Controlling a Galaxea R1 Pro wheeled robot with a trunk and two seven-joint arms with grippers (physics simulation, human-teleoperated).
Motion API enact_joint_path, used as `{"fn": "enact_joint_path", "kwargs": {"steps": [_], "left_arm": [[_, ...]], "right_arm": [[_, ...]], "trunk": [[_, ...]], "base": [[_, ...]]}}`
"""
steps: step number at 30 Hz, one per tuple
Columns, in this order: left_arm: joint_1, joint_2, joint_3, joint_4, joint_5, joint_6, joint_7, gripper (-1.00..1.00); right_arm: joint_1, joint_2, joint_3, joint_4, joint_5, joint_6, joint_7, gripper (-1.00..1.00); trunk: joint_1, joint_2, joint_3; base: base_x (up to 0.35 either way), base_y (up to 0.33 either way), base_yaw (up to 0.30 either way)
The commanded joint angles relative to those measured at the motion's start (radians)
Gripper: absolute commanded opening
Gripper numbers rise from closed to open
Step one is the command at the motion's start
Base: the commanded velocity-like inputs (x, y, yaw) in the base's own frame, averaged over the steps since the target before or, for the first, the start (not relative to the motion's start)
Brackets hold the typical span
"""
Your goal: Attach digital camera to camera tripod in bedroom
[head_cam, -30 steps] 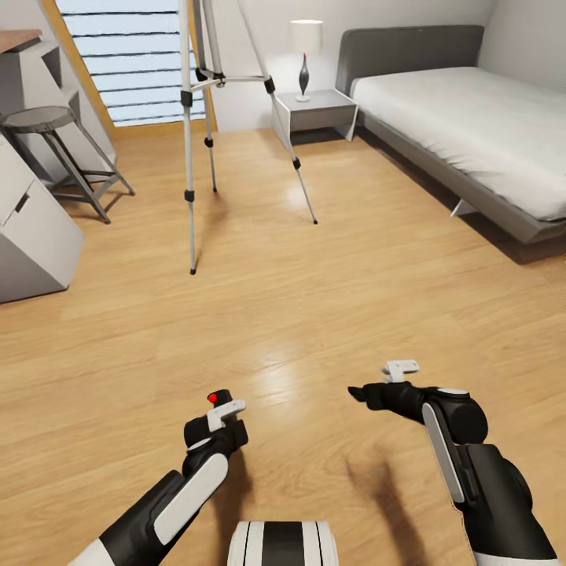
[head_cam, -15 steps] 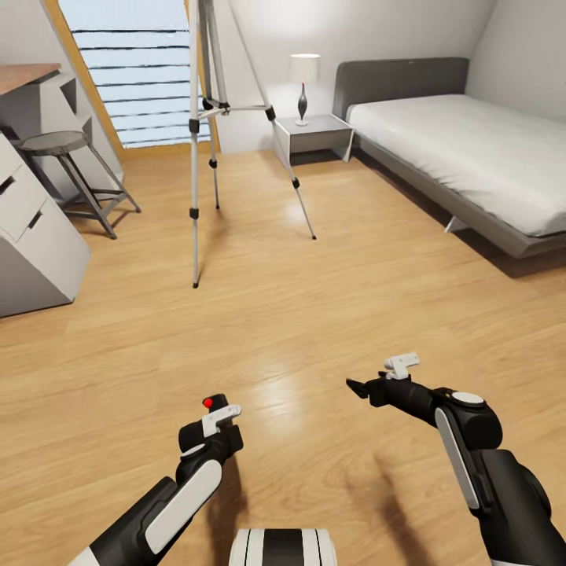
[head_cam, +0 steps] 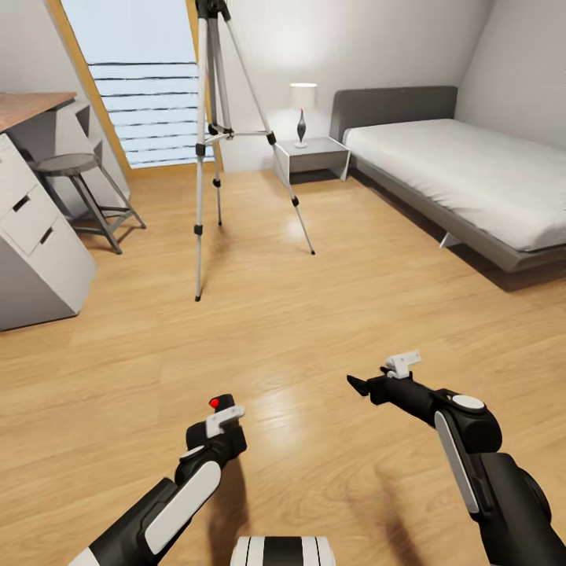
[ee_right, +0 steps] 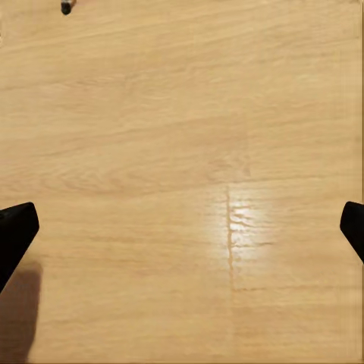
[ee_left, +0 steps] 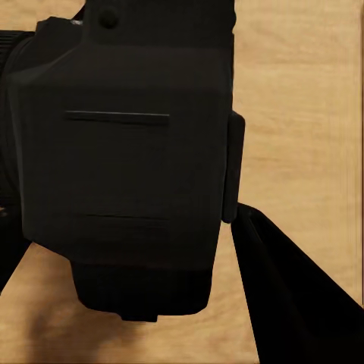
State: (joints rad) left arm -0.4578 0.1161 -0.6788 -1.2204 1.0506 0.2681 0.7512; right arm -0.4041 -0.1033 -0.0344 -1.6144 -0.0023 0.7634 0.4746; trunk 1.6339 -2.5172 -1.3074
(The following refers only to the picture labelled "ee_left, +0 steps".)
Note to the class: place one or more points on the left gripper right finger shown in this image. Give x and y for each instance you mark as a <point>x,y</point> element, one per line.
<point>299,314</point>

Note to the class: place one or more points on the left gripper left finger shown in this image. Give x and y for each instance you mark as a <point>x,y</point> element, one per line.
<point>12,243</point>

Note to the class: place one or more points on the digital camera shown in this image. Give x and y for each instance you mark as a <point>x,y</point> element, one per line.
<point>118,140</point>

